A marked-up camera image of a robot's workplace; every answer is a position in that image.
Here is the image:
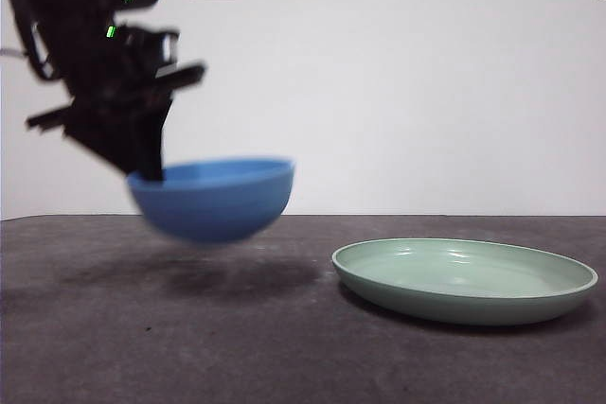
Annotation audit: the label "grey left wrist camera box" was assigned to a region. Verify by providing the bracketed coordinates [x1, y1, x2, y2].
[150, 29, 181, 69]

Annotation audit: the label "green plate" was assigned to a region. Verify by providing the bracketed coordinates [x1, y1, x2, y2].
[330, 237, 598, 327]

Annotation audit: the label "blue bowl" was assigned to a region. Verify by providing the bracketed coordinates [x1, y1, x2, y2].
[125, 155, 297, 245]

